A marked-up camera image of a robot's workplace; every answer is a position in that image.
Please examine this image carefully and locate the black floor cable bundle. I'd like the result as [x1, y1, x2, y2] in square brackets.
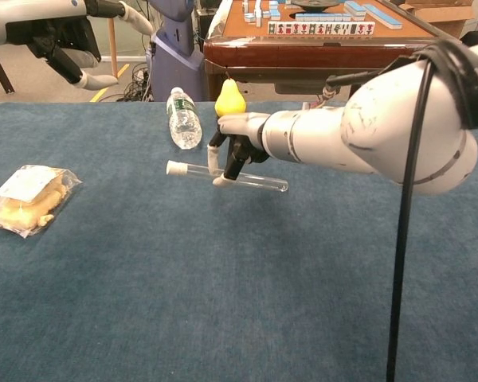
[117, 61, 155, 103]

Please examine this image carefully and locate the yellow pear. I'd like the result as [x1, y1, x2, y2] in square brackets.
[214, 72, 247, 117]

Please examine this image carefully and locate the face-up mahjong tile row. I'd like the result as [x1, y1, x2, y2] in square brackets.
[267, 21, 376, 36]

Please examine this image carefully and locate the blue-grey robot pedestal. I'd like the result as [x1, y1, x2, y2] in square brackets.
[147, 0, 206, 103]

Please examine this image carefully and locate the clear plastic tube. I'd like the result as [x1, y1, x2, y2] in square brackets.
[166, 160, 290, 194]

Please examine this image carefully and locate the brown mahjong table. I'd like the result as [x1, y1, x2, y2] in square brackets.
[202, 0, 455, 103]

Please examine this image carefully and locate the blue backed mahjong tile row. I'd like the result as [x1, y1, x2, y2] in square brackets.
[362, 3, 403, 31]
[296, 11, 356, 22]

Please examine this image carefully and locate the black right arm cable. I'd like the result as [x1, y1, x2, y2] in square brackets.
[325, 39, 478, 382]

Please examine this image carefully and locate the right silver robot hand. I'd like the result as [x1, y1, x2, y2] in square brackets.
[206, 112, 272, 188]

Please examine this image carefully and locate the bagged bread snack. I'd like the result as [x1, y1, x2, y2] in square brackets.
[0, 165, 83, 239]

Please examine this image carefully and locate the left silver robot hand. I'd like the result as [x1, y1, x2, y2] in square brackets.
[0, 0, 155, 92]

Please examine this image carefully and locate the brown cardboard box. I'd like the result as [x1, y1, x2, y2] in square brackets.
[402, 0, 478, 39]

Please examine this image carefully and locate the blue felt table mat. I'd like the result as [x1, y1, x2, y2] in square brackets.
[0, 101, 478, 382]

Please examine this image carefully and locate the orange wooden pole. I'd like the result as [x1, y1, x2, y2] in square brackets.
[108, 18, 120, 79]

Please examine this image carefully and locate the clear plastic water bottle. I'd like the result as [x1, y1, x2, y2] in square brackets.
[166, 86, 203, 150]

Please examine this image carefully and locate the blue backed mahjong tile stack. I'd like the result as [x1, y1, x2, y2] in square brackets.
[241, 0, 282, 24]

